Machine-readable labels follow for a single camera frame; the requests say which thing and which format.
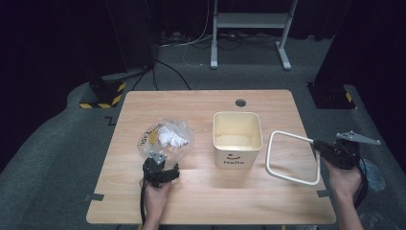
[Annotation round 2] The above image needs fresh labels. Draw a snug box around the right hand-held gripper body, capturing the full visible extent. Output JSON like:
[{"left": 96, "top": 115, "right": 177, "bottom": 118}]
[{"left": 331, "top": 129, "right": 381, "bottom": 171}]

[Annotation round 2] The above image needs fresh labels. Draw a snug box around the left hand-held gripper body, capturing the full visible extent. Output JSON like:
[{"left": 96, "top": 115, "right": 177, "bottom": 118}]
[{"left": 142, "top": 152, "right": 168, "bottom": 188}]

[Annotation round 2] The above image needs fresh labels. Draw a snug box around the clear smiley print plastic bag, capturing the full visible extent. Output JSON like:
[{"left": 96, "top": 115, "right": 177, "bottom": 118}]
[{"left": 136, "top": 119, "right": 196, "bottom": 169}]

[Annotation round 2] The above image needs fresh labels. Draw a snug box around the white square bin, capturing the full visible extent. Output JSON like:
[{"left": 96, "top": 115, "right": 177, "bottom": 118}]
[{"left": 213, "top": 110, "right": 264, "bottom": 170}]

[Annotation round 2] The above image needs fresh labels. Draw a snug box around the person's left hand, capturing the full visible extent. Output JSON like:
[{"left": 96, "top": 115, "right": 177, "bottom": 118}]
[{"left": 139, "top": 180, "right": 173, "bottom": 210}]

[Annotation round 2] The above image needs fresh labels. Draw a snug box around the person's right hand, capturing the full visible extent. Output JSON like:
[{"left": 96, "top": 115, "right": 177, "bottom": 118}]
[{"left": 325, "top": 159, "right": 364, "bottom": 200}]

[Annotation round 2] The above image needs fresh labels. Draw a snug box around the crumpled white paper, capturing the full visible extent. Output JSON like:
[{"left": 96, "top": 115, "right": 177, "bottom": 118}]
[{"left": 158, "top": 126, "right": 189, "bottom": 149}]

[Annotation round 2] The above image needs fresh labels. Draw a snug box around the blue plastic bag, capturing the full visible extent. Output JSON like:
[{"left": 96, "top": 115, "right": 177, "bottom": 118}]
[{"left": 362, "top": 157, "right": 387, "bottom": 194}]

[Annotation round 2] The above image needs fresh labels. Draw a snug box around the black yellow striped base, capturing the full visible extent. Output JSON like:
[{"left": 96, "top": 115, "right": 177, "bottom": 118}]
[
  {"left": 79, "top": 80, "right": 127, "bottom": 110},
  {"left": 306, "top": 81, "right": 357, "bottom": 110}
]

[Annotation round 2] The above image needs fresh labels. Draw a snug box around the white metal stand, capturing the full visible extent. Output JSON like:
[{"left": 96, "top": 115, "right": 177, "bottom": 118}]
[{"left": 209, "top": 0, "right": 299, "bottom": 72}]

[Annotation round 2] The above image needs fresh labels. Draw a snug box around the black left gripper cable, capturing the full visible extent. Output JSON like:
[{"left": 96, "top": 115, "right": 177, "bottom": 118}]
[{"left": 139, "top": 162, "right": 148, "bottom": 225}]

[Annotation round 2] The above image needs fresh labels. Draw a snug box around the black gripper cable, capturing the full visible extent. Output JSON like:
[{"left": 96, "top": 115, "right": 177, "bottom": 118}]
[
  {"left": 139, "top": 162, "right": 148, "bottom": 225},
  {"left": 352, "top": 156, "right": 371, "bottom": 209}
]

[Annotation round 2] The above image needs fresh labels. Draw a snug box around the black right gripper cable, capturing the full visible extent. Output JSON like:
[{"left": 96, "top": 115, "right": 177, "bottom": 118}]
[{"left": 352, "top": 156, "right": 371, "bottom": 209}]

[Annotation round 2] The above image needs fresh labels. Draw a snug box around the black floor cable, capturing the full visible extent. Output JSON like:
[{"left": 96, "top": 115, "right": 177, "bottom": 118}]
[{"left": 131, "top": 58, "right": 192, "bottom": 92}]

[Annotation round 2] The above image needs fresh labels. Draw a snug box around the white floor cable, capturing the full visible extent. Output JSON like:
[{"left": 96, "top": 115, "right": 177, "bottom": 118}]
[{"left": 159, "top": 0, "right": 214, "bottom": 68}]

